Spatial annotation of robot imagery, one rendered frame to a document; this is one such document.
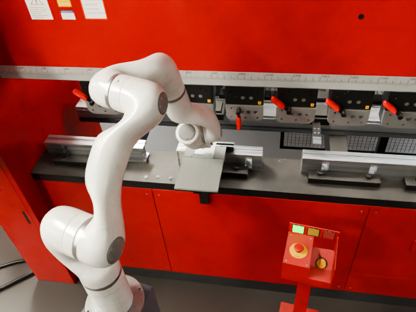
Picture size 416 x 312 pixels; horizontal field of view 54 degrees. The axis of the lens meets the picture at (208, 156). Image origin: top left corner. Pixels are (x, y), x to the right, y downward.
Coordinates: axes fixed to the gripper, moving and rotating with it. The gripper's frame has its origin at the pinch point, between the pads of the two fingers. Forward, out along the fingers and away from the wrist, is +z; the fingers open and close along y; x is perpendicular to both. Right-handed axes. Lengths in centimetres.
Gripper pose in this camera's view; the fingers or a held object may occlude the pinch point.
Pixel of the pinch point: (202, 144)
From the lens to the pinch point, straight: 174.3
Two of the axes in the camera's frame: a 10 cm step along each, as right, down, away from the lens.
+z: 1.6, 1.1, 9.8
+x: -0.8, 9.9, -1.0
